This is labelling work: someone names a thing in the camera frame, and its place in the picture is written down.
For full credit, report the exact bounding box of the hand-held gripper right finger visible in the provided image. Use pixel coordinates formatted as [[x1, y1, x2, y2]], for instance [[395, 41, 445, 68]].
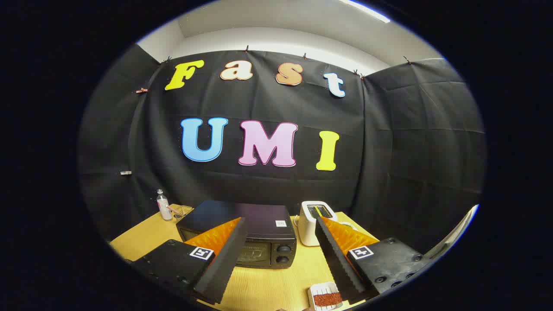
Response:
[[315, 216, 432, 305]]

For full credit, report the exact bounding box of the clear plastic bottle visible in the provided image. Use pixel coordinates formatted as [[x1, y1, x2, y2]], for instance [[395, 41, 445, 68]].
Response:
[[156, 189, 173, 221]]

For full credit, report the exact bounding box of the white pop-up toaster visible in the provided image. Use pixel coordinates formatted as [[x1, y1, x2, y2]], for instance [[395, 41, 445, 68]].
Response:
[[298, 201, 338, 247]]

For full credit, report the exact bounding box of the white ribbed plate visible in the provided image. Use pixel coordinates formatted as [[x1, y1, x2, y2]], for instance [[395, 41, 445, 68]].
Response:
[[308, 282, 344, 311]]

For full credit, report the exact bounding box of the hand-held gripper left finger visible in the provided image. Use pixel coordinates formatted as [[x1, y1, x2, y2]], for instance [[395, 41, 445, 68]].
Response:
[[130, 217, 248, 305]]

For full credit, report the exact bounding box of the black toaster oven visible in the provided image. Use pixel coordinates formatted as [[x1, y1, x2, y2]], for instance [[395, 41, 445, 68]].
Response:
[[176, 200, 298, 269]]

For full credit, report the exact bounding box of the reddish-brown meat piece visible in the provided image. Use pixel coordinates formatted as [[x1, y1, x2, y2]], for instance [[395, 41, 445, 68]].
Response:
[[313, 292, 342, 306]]

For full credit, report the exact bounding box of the wire basket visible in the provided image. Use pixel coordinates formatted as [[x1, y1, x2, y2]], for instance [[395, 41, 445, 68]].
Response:
[[172, 205, 194, 223]]

